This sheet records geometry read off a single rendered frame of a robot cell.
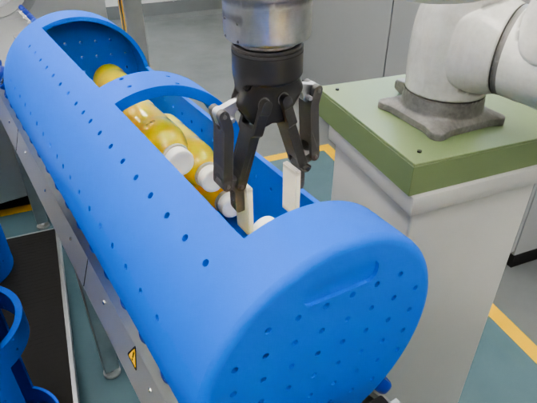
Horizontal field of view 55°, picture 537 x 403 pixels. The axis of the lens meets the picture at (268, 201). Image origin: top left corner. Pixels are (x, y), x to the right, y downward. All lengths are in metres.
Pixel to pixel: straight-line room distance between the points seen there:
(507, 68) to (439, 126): 0.15
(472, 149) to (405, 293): 0.48
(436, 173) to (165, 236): 0.56
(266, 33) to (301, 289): 0.24
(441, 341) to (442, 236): 0.35
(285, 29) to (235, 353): 0.29
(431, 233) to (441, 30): 0.37
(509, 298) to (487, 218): 1.23
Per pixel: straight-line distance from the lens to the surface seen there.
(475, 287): 1.26
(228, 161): 0.57
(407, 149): 0.95
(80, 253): 1.03
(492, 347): 2.12
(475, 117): 1.06
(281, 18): 0.51
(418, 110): 1.03
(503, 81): 0.96
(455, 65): 0.98
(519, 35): 0.94
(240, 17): 0.51
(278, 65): 0.53
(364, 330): 0.56
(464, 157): 0.98
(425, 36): 1.00
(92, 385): 1.95
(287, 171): 0.65
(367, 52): 3.02
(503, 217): 1.16
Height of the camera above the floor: 1.51
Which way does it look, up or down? 35 degrees down
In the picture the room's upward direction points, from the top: straight up
